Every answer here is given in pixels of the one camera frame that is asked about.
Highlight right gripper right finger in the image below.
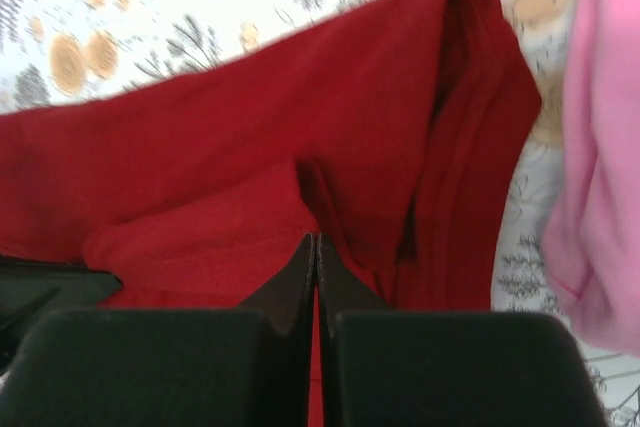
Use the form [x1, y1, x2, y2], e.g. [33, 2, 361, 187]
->
[316, 236, 605, 426]

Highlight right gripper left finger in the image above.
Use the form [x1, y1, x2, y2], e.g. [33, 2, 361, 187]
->
[1, 235, 315, 426]

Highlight red t shirt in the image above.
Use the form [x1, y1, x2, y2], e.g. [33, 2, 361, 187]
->
[1, 0, 541, 426]

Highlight floral table cloth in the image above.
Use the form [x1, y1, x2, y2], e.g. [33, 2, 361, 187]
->
[1, 0, 639, 426]

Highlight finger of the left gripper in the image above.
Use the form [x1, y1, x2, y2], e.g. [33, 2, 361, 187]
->
[1, 256, 123, 372]

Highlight folded pink t shirt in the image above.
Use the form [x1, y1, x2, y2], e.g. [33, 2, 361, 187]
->
[542, 0, 639, 355]

